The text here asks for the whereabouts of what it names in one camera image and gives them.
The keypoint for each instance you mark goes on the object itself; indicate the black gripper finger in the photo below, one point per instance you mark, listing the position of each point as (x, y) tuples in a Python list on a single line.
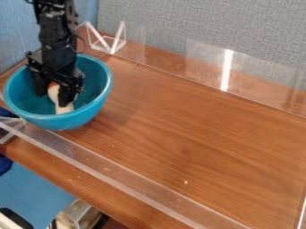
[(69, 93), (40, 80)]

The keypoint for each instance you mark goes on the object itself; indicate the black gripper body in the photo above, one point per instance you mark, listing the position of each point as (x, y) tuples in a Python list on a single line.
[(56, 60)]

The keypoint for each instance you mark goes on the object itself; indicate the brown and white toy mushroom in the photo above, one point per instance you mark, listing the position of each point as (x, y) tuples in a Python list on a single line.
[(54, 88)]

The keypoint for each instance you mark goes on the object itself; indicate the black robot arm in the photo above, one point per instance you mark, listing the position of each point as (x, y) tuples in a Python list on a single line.
[(58, 19)]

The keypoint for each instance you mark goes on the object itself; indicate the blue plastic bowl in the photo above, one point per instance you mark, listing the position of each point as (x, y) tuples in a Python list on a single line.
[(38, 109)]

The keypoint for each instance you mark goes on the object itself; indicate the grey metal table leg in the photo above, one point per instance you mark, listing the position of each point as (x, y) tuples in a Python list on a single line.
[(77, 216)]

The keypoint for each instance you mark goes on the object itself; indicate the black and white floor object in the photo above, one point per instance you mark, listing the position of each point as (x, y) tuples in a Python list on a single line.
[(12, 221)]

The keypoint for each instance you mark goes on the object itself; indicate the clear acrylic front barrier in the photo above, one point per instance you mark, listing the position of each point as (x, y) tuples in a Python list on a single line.
[(147, 191)]

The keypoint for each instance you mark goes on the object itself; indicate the clear acrylic barrier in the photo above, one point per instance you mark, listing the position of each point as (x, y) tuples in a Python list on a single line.
[(147, 191), (248, 77)]

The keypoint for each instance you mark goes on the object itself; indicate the clear acrylic back barrier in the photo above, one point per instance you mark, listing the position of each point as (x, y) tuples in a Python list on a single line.
[(248, 77)]

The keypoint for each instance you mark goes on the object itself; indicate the clear acrylic corner bracket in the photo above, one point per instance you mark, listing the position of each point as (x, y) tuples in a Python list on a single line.
[(102, 42)]

